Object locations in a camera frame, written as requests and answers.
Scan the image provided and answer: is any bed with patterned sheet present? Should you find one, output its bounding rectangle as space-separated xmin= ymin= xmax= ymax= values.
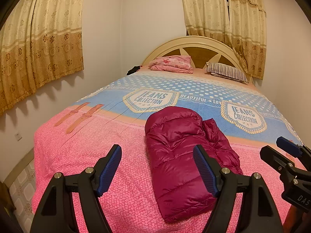
xmin=33 ymin=68 xmax=309 ymax=233

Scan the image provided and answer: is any beige floral curtain panel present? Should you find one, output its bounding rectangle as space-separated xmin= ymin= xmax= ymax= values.
xmin=225 ymin=0 xmax=267 ymax=80
xmin=179 ymin=0 xmax=230 ymax=38

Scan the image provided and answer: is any folded pink floral blanket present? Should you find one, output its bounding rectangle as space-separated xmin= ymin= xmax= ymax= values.
xmin=149 ymin=55 xmax=194 ymax=74

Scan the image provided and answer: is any magenta puffer jacket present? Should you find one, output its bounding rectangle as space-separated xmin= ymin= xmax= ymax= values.
xmin=145 ymin=106 xmax=243 ymax=224

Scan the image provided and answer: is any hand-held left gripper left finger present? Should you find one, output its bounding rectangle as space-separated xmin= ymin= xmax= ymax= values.
xmin=30 ymin=144 xmax=122 ymax=233

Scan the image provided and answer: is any striped pillow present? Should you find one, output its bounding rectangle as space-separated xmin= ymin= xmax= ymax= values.
xmin=205 ymin=63 xmax=249 ymax=84

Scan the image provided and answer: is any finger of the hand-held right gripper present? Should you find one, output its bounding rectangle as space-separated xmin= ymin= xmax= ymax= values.
xmin=276 ymin=136 xmax=311 ymax=170
xmin=259 ymin=146 xmax=302 ymax=187

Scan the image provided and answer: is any cream wooden headboard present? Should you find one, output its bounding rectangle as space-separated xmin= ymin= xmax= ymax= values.
xmin=141 ymin=36 xmax=254 ymax=84

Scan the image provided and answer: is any wide beige floral curtain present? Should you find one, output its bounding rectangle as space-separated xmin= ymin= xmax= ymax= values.
xmin=0 ymin=0 xmax=86 ymax=116

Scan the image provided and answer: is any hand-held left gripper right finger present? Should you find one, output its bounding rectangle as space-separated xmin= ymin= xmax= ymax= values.
xmin=193 ymin=144 xmax=284 ymax=233

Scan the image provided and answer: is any dark cloth beside bed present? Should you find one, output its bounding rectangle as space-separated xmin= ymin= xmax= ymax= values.
xmin=127 ymin=65 xmax=142 ymax=76

